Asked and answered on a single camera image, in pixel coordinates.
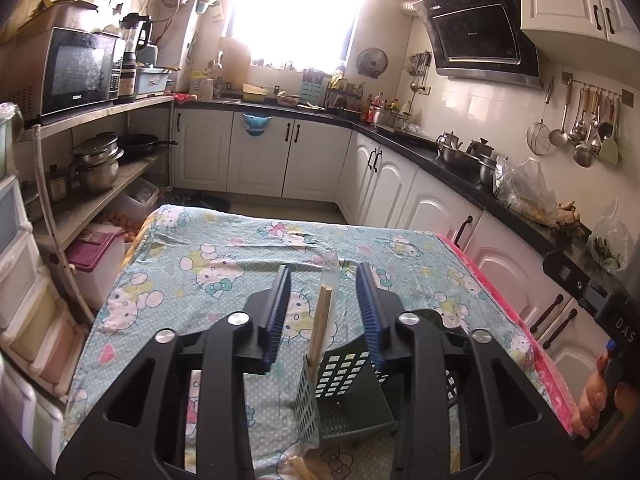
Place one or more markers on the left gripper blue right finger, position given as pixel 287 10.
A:
pixel 379 311

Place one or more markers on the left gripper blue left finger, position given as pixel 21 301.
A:
pixel 267 311

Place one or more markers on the wooden chopstick pair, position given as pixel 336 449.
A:
pixel 323 315

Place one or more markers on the green plastic utensil basket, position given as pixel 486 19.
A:
pixel 352 400

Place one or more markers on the person's right hand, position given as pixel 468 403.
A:
pixel 592 403

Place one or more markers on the clear plastic bag with food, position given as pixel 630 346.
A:
pixel 522 189

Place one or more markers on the loose chopstick pair on table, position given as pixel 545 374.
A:
pixel 298 464

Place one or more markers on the steel pot on stove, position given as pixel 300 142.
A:
pixel 448 147

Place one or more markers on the hanging steel ladle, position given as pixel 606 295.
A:
pixel 558 137

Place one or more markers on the pink lidded storage box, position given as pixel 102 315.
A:
pixel 96 256

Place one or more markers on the blue hanging bin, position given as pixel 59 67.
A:
pixel 256 125

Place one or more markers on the hanging strainer ladle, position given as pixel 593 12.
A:
pixel 537 134

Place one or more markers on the black frying pan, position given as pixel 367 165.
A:
pixel 137 145

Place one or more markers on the metal storage shelf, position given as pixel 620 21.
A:
pixel 63 221

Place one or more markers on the stacked steel pots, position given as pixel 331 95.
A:
pixel 96 162

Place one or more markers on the plastic drawer tower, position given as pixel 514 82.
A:
pixel 40 340

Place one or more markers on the black range hood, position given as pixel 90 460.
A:
pixel 480 39

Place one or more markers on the blender with black base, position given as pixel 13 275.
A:
pixel 136 32

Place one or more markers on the white upper cabinet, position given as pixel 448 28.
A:
pixel 607 20

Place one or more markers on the black microwave oven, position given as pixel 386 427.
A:
pixel 62 69

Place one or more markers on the round wall fan vent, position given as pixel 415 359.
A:
pixel 371 62

